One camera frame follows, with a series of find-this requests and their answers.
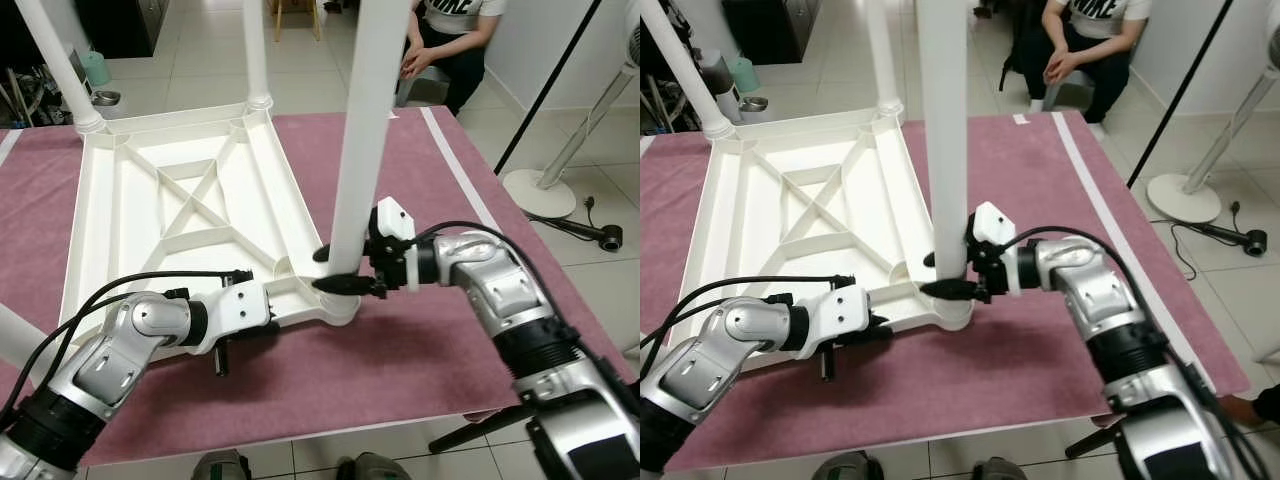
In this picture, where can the white plastic table top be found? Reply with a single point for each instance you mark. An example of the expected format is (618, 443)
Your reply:
(140, 200)
(760, 205)

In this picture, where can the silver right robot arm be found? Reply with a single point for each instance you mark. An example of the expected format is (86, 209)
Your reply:
(500, 280)
(1095, 285)

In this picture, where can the pink table cloth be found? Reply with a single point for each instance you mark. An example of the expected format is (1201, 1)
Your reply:
(1000, 380)
(380, 380)

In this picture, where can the long white tape strip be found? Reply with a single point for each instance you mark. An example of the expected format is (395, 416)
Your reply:
(455, 165)
(1100, 185)
(8, 148)

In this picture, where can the robot left leg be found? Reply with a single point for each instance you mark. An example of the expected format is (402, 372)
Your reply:
(848, 468)
(220, 466)

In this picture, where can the white standing fan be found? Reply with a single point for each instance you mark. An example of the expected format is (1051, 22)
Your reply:
(538, 195)
(1182, 200)

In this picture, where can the grey low stool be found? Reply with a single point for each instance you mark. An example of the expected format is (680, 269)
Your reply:
(1070, 93)
(425, 92)

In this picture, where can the black slanted furniture leg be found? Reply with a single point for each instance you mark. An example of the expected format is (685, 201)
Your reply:
(1098, 440)
(480, 430)

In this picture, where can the black hair dryer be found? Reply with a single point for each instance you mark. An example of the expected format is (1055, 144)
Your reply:
(1255, 243)
(610, 240)

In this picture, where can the seated person in white shirt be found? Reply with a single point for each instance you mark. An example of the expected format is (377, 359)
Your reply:
(1090, 50)
(455, 50)

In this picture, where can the black slanted pole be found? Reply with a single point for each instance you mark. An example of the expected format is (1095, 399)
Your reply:
(545, 90)
(1180, 95)

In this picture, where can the metal pet bowl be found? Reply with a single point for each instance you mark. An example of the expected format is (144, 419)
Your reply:
(754, 104)
(106, 98)

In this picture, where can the grey white canister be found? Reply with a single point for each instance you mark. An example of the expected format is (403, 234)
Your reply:
(720, 80)

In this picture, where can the black cabinet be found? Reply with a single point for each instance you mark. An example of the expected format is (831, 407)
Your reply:
(120, 25)
(775, 30)

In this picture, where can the bystander bare foot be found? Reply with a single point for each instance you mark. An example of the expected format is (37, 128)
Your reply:
(1238, 410)

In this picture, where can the clothes rack with dark clothes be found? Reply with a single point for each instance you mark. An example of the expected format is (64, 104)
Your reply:
(660, 100)
(25, 90)

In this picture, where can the black bulky object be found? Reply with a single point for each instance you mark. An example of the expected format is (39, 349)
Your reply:
(1270, 405)

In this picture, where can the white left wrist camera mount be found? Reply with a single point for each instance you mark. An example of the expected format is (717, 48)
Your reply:
(838, 310)
(240, 305)

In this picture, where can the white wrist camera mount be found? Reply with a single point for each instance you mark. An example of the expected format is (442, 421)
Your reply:
(392, 218)
(240, 305)
(838, 310)
(990, 222)

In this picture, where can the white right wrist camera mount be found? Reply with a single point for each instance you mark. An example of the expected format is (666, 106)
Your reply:
(990, 222)
(392, 218)

